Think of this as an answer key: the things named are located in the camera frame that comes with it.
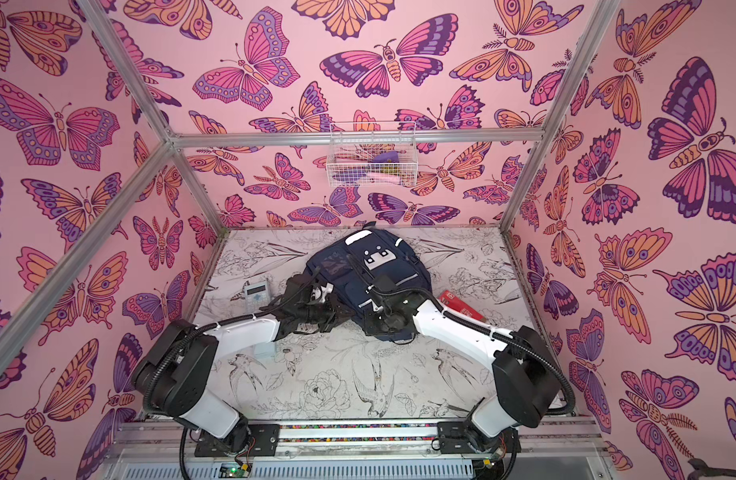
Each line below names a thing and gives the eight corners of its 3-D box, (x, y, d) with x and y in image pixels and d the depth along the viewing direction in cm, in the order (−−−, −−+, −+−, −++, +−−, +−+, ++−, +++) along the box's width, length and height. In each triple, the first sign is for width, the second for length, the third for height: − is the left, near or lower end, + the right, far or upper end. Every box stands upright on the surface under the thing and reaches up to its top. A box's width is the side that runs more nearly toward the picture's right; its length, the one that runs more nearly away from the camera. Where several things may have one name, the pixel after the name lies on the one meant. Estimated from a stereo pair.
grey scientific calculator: (250, 315, 99) (245, 308, 95) (248, 293, 104) (244, 286, 101) (273, 309, 100) (269, 302, 97) (270, 287, 106) (266, 280, 102)
